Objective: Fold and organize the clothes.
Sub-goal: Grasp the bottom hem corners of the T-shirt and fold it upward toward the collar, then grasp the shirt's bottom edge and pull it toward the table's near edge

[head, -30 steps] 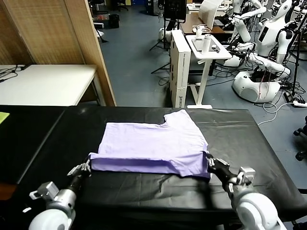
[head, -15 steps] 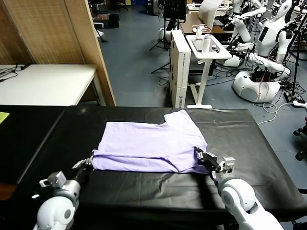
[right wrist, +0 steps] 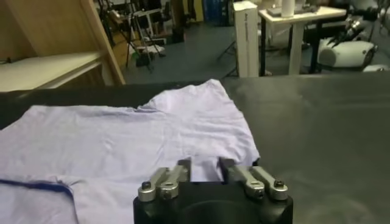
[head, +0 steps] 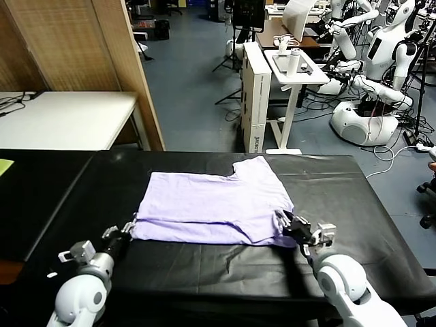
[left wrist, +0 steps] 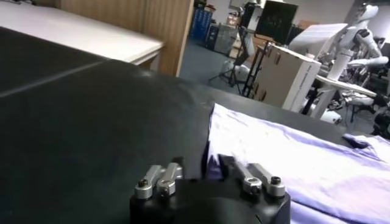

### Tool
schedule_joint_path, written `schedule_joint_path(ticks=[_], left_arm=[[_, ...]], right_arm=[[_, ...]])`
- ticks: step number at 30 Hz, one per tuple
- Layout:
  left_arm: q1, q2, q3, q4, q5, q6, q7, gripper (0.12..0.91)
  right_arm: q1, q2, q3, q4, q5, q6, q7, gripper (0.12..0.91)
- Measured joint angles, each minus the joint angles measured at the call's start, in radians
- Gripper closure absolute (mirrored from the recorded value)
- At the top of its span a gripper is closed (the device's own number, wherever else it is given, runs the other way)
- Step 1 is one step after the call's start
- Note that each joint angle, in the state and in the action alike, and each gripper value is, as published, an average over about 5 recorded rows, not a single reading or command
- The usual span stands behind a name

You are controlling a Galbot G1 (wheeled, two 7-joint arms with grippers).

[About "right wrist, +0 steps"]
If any white bottle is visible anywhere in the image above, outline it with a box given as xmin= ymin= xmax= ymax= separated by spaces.
xmin=280 ymin=0 xmax=296 ymax=18

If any tall white cardboard box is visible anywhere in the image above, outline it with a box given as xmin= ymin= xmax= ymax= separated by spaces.
xmin=233 ymin=1 xmax=260 ymax=78

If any small white standing desk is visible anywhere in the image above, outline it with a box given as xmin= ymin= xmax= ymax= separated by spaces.
xmin=258 ymin=5 xmax=347 ymax=76

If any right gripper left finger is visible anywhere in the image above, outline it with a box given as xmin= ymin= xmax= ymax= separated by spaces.
xmin=137 ymin=158 xmax=192 ymax=203

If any blue plastic crate stack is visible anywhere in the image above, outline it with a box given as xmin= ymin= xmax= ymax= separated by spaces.
xmin=202 ymin=0 xmax=229 ymax=25

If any black table cover cloth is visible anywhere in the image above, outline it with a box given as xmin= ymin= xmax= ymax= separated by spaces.
xmin=0 ymin=72 xmax=390 ymax=224

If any white humanoid robot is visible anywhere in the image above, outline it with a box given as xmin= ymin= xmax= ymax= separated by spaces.
xmin=316 ymin=12 xmax=390 ymax=73

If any black tripod stand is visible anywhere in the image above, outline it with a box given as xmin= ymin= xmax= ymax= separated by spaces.
xmin=100 ymin=0 xmax=167 ymax=72
xmin=216 ymin=41 xmax=238 ymax=77

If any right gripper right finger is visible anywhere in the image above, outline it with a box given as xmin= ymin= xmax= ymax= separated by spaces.
xmin=219 ymin=157 xmax=289 ymax=201

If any light purple t-shirt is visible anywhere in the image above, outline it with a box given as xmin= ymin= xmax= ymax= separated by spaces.
xmin=0 ymin=79 xmax=260 ymax=224

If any cream white desk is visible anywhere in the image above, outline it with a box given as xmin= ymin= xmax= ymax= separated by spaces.
xmin=0 ymin=51 xmax=103 ymax=93

